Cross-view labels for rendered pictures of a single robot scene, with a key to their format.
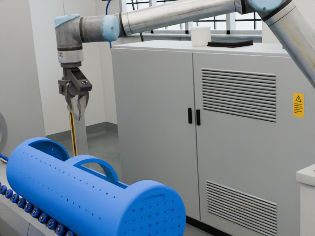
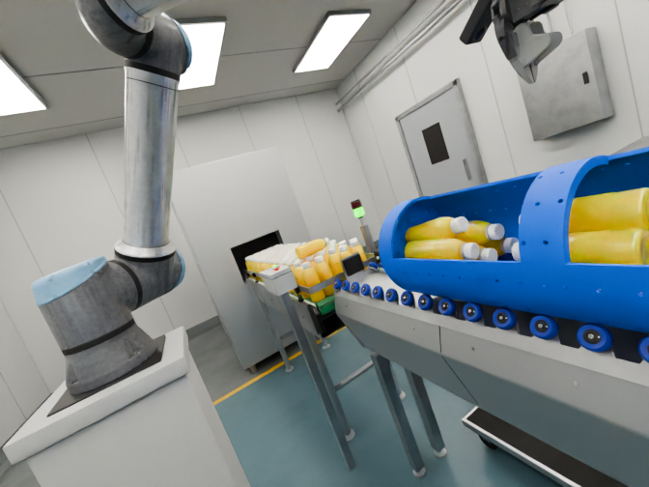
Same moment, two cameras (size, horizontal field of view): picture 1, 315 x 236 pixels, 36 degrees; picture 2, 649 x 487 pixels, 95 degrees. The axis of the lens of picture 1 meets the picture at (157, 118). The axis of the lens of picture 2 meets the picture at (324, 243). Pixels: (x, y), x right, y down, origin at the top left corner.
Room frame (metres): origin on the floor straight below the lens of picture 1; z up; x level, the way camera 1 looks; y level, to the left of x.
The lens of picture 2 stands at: (2.33, -0.01, 1.32)
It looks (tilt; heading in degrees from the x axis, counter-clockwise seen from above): 8 degrees down; 194
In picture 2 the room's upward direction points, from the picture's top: 20 degrees counter-clockwise
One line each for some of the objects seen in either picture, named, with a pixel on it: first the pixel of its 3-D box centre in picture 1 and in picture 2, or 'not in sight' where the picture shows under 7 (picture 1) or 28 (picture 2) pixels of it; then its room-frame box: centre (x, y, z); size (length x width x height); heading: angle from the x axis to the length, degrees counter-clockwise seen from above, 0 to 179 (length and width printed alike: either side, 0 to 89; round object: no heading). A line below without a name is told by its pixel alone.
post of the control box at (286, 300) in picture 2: not in sight; (318, 381); (1.06, -0.58, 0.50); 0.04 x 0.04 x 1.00; 37
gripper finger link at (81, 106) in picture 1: (78, 106); (531, 50); (1.74, 0.29, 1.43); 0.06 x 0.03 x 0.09; 37
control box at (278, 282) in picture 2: not in sight; (277, 278); (1.06, -0.58, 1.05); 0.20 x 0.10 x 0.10; 37
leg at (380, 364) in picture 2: not in sight; (399, 415); (1.14, -0.24, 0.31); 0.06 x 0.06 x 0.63; 37
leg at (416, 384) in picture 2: not in sight; (421, 396); (1.06, -0.13, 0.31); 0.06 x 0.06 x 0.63; 37
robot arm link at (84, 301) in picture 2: not in sight; (86, 298); (1.76, -0.75, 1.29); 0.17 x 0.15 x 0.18; 173
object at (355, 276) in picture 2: not in sight; (354, 269); (1.05, -0.23, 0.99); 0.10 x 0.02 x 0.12; 127
